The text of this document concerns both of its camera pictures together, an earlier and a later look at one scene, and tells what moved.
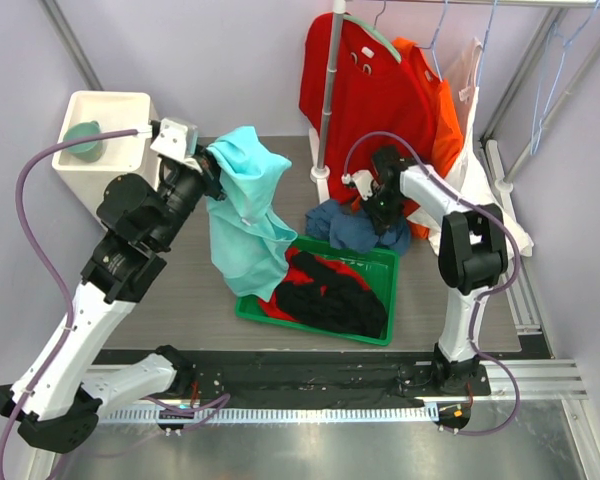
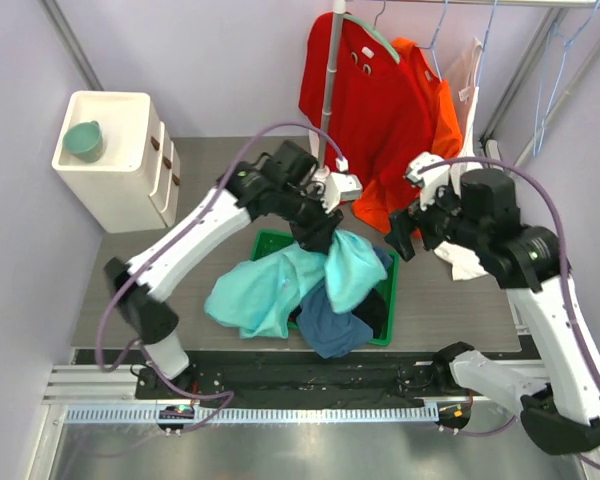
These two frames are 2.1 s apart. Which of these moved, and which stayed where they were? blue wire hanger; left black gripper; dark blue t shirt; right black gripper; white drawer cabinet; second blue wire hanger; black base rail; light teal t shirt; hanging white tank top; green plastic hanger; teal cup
Moved: right black gripper; dark blue t shirt; light teal t shirt; left black gripper
Stayed: teal cup; hanging white tank top; blue wire hanger; second blue wire hanger; green plastic hanger; white drawer cabinet; black base rail
